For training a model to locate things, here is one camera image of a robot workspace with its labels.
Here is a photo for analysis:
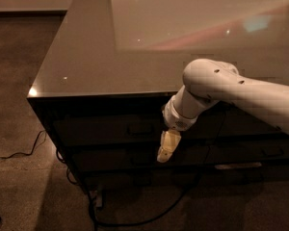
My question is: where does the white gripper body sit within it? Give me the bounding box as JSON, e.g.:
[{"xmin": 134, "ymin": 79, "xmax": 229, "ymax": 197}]
[{"xmin": 162, "ymin": 96, "xmax": 197, "ymax": 132}]

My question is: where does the dark cabinet with glossy top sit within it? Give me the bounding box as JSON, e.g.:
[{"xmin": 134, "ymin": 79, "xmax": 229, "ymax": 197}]
[{"xmin": 28, "ymin": 0, "xmax": 289, "ymax": 191}]

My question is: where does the thick black floor cable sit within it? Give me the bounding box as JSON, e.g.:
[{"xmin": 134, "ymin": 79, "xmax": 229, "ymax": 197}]
[{"xmin": 86, "ymin": 176, "xmax": 200, "ymax": 231}]

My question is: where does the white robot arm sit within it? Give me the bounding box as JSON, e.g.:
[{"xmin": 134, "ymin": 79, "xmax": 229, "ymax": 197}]
[{"xmin": 157, "ymin": 59, "xmax": 289, "ymax": 163}]

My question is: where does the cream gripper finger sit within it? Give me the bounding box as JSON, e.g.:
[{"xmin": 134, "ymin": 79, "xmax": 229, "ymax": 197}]
[{"xmin": 157, "ymin": 129, "xmax": 181, "ymax": 163}]

